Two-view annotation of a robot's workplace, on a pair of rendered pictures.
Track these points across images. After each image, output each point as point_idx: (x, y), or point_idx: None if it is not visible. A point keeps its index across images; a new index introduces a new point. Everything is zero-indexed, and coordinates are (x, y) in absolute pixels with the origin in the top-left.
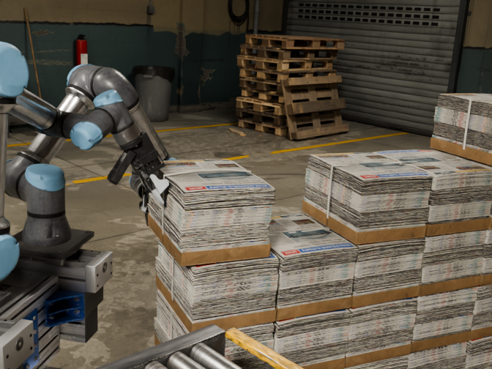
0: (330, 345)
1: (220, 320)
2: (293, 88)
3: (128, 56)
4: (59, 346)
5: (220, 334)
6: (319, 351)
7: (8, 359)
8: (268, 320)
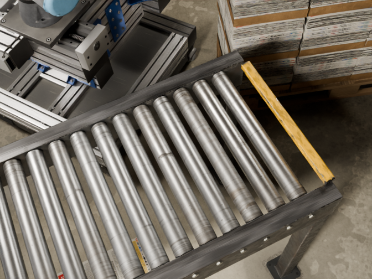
0: (354, 32)
1: (258, 16)
2: None
3: None
4: (143, 12)
5: (238, 63)
6: (343, 36)
7: (89, 58)
8: (300, 16)
